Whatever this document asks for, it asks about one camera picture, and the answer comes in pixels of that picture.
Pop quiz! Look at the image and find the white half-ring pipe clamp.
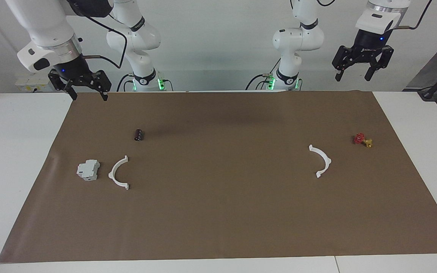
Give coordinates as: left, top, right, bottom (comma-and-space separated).
108, 155, 129, 190
309, 144, 332, 179

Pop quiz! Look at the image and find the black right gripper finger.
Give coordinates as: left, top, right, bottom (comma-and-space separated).
88, 70, 112, 101
48, 70, 78, 101

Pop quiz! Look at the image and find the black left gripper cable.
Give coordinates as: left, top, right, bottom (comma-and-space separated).
393, 0, 433, 30

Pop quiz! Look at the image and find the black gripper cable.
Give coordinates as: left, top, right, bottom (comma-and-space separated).
67, 0, 128, 69
393, 0, 433, 30

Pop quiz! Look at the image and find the brass valve with red handle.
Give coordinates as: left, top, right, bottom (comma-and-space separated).
353, 133, 373, 148

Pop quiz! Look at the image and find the brown paper table mat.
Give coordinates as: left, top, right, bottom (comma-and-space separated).
0, 90, 437, 264

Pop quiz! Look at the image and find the grey circuit breaker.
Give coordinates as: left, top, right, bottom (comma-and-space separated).
76, 159, 101, 181

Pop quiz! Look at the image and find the white wall socket box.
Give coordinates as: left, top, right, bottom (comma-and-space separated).
15, 73, 56, 92

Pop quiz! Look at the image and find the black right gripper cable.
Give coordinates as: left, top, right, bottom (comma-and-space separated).
67, 0, 128, 69

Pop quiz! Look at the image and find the black base cable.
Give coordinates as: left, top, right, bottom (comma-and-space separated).
117, 73, 135, 92
245, 57, 281, 91

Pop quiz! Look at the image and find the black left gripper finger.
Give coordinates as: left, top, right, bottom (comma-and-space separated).
332, 45, 355, 82
365, 46, 395, 82

